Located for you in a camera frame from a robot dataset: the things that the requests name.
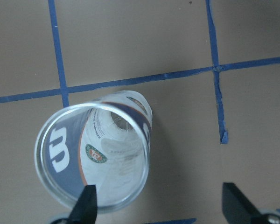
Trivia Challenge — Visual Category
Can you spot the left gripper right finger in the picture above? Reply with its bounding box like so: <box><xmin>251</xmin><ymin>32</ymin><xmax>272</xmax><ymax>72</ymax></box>
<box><xmin>222</xmin><ymin>182</ymin><xmax>266</xmax><ymax>224</ymax></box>

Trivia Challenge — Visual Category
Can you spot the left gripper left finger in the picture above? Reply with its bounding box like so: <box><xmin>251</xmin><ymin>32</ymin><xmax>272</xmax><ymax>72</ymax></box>
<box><xmin>66</xmin><ymin>185</ymin><xmax>98</xmax><ymax>224</ymax></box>

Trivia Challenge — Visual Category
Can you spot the clear tennis ball can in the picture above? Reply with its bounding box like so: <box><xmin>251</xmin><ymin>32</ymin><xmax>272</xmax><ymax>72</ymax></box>
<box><xmin>35</xmin><ymin>91</ymin><xmax>153</xmax><ymax>213</ymax></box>

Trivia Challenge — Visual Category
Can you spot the brown paper table cover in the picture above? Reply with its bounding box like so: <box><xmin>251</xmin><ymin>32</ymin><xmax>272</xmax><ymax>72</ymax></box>
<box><xmin>0</xmin><ymin>0</ymin><xmax>280</xmax><ymax>224</ymax></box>

